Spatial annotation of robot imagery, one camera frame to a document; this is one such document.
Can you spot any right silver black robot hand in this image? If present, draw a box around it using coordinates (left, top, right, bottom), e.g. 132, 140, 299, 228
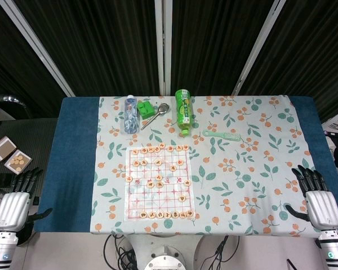
285, 165, 338, 232

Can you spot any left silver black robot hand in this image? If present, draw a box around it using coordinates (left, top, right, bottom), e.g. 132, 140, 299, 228
0, 167, 54, 233

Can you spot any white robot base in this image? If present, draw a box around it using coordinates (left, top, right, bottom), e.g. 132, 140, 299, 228
128, 235, 205, 270

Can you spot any white red-lined chess board sheet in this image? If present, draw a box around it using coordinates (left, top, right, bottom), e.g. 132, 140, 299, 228
125, 145, 197, 222

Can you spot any white box with wooden discs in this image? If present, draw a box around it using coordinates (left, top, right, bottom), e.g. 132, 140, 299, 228
4, 149, 34, 173

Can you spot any dark grey side table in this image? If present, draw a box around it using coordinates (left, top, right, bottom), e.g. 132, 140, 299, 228
0, 117, 59, 204

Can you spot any blue fabric table cover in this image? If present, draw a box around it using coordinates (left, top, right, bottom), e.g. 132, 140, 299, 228
38, 96, 338, 235

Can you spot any white floral print tablecloth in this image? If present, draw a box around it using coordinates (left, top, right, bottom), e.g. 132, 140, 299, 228
90, 95, 321, 239

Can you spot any light green comb brush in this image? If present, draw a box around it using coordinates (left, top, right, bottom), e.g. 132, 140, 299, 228
202, 129, 242, 142

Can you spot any black pleated curtain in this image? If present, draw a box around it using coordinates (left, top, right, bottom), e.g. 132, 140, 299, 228
171, 0, 274, 97
13, 0, 162, 97
239, 0, 338, 122
0, 0, 72, 120

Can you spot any clear plastic water bottle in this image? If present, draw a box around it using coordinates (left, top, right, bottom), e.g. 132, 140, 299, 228
121, 94, 141, 135

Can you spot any green toy building block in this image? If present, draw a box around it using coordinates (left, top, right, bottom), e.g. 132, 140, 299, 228
137, 101, 155, 119

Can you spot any green tea plastic bottle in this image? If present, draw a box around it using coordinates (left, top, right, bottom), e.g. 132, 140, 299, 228
174, 89, 194, 137

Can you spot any metal spoon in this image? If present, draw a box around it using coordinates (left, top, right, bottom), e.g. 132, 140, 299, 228
140, 103, 170, 131

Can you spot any grey flexible hose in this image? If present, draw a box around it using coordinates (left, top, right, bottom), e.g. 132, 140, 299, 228
0, 94, 28, 108

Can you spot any black cable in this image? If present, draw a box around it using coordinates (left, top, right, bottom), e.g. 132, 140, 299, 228
211, 235, 240, 270
103, 233, 137, 270

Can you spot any white metal frame post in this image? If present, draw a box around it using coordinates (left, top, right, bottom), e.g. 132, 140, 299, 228
164, 0, 174, 96
154, 0, 165, 96
0, 0, 76, 98
232, 0, 288, 98

